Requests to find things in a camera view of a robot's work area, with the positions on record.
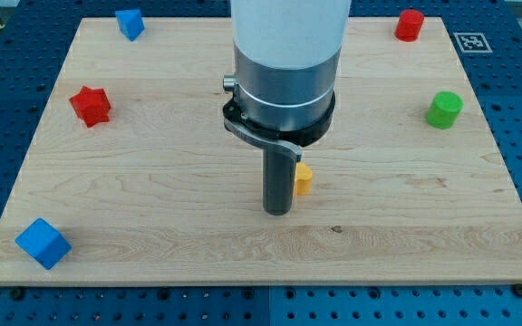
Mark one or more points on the blue triangular prism block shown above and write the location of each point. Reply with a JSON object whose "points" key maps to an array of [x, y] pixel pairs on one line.
{"points": [[130, 22]]}

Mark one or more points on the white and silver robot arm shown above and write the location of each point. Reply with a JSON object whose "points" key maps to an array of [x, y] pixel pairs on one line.
{"points": [[286, 54]]}

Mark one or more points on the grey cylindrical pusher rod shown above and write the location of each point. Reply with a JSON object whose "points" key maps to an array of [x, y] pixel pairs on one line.
{"points": [[278, 182]]}

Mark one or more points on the green cylinder block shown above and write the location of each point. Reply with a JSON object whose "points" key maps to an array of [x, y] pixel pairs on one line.
{"points": [[444, 109]]}

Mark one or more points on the wooden board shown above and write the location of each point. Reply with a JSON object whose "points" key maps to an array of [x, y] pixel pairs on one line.
{"points": [[163, 195]]}

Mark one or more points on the red star block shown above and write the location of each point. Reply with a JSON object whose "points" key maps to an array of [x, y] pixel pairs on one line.
{"points": [[91, 106]]}

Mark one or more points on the white fiducial marker tag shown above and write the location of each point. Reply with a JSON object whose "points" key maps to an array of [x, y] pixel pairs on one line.
{"points": [[472, 42]]}

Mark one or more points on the red cylinder block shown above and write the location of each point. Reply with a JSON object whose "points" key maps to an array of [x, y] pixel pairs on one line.
{"points": [[409, 25]]}

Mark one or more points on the blue cube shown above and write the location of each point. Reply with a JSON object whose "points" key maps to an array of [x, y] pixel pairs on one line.
{"points": [[44, 243]]}

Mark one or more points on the yellow block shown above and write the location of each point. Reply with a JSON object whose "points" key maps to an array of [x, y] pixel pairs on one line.
{"points": [[304, 176]]}

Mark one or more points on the black flange with grey bracket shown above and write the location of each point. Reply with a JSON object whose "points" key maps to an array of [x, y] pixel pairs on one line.
{"points": [[288, 143]]}

